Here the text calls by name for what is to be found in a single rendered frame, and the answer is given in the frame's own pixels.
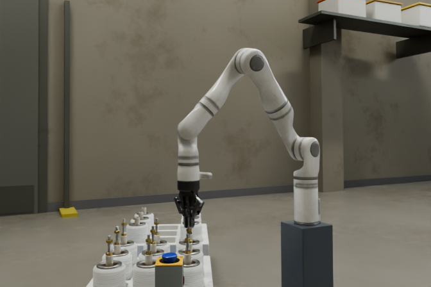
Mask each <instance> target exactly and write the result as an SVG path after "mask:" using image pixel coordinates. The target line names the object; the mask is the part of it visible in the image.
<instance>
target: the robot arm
mask: <svg viewBox="0 0 431 287"><path fill-rule="evenodd" d="M243 75H248V76H249V77H250V78H251V79H252V80H253V82H254V84H255V85H256V86H257V88H258V90H259V92H260V97H261V101H262V106H263V108H264V110H265V112H266V113H267V115H268V117H269V118H270V120H271V121H272V123H273V124H274V126H275V128H276V130H277V131H278V133H279V134H280V136H281V138H282V140H283V142H284V144H285V147H286V149H287V151H288V153H289V154H290V156H291V158H293V159H294V160H298V161H304V162H303V167H302V168H300V169H299V170H295V171H294V173H293V178H294V223H295V224H297V225H300V226H316V225H318V224H320V223H321V207H320V199H318V173H319V159H320V147H319V142H318V140H317V139H316V138H312V137H299V136H298V135H297V134H296V132H295V130H294V128H293V126H292V123H293V118H294V111H293V108H292V106H291V104H290V102H289V101H288V99H287V98H286V96H285V94H284V93H283V91H282V89H281V88H280V85H279V84H278V83H277V81H276V79H275V77H274V76H273V73H272V71H271V68H270V66H269V64H268V62H267V60H266V57H265V56H264V54H263V53H262V52H261V51H259V50H258V49H252V48H242V49H239V50H238V51H237V52H236V53H235V55H234V56H233V58H232V59H231V61H230V62H229V64H228V66H227V67H226V68H225V70H224V72H223V73H222V74H221V76H220V77H219V79H218V80H217V81H216V82H215V84H214V85H213V87H212V88H211V89H210V90H209V91H208V92H207V93H206V94H205V95H204V97H203V98H202V99H201V100H200V101H199V103H197V105H196V106H195V107H194V109H193V110H192V111H191V112H190V113H189V114H188V115H187V116H186V117H185V118H184V119H183V120H182V121H181V122H180V123H179V124H178V127H177V137H178V171H177V183H178V190H179V191H180V192H179V196H178V197H175V198H174V201H175V204H176V207H177V209H178V212H179V214H182V215H183V224H184V227H185V228H187V226H188V228H189V229H192V228H194V226H195V222H194V218H195V216H197V215H199V214H200V212H201V209H202V207H203V205H204V203H205V201H201V200H200V199H199V195H198V190H199V189H200V185H199V179H212V173H209V172H200V171H199V153H198V148H197V136H198V134H199V133H200V132H201V130H202V129H203V128H204V127H205V125H206V124H207V122H208V121H209V120H210V119H211V118H212V117H213V116H214V115H215V114H216V113H217V112H218V111H219V110H220V108H221V107H222V106H223V104H224V103H225V101H226V100H227V97H228V95H229V93H230V90H231V89H232V87H233V86H234V84H235V83H236V82H237V81H238V80H239V79H240V78H241V77H243ZM186 209H187V210H186ZM191 210H192V213H191Z"/></svg>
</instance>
